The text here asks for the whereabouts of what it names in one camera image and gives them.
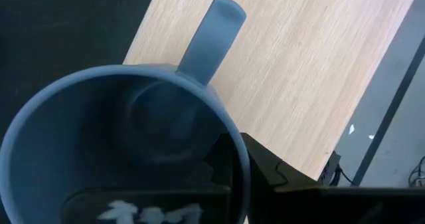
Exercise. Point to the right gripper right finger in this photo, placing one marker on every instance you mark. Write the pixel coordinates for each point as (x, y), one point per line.
(315, 207)

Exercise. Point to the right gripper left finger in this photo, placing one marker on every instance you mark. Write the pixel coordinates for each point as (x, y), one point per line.
(149, 207)

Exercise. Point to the grey-blue ceramic mug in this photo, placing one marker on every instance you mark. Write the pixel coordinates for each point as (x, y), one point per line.
(99, 117)

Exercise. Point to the wooden shelf with black legs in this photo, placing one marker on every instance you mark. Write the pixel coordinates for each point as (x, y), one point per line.
(282, 67)

